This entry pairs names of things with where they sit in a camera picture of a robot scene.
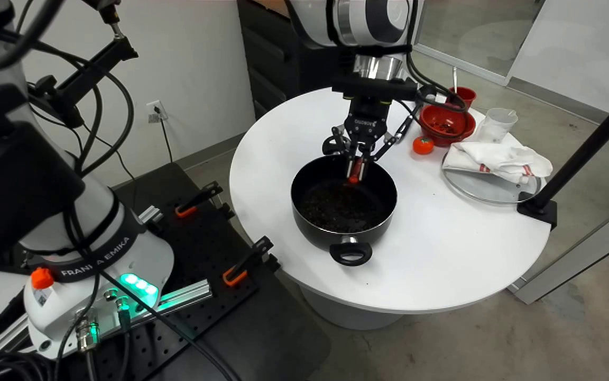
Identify white cloth towel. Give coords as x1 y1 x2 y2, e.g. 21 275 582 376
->
441 138 553 187

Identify red mug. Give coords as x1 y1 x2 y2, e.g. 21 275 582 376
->
450 85 478 113

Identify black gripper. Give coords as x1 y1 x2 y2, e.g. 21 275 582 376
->
343 95 392 166

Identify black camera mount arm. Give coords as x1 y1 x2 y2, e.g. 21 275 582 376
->
28 0 142 130

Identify dark beans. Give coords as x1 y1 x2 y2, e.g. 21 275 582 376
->
300 177 385 233

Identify red-handled metal spoon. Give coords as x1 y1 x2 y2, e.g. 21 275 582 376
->
344 155 365 189

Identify black orange toggle clamp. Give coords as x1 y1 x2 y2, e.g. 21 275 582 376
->
220 236 280 290
170 181 236 222

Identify white wall outlet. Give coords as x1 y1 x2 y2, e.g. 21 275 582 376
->
143 97 166 128

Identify clear plastic cup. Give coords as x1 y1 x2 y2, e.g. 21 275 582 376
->
478 106 519 147

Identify white table pedestal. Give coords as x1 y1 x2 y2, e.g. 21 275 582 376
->
292 283 406 334

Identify clear glass plate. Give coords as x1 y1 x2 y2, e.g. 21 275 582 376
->
437 151 546 207

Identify orange knob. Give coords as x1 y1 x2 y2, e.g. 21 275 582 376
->
28 265 56 292

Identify aluminium extrusion rail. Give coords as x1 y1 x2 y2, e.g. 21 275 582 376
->
0 275 215 356

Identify black perforated breadboard table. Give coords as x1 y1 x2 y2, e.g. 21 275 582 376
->
0 158 332 381

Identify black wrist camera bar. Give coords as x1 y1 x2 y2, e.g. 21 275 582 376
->
330 74 420 102

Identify red plastic bowl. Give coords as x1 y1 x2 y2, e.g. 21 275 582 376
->
416 102 478 148

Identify black two-handled cooking pot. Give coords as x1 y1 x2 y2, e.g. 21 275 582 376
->
289 124 399 268

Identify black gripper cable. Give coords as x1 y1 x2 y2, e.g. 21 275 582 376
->
391 51 468 144

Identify black stand pole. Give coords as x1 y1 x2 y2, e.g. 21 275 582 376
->
515 7 609 231

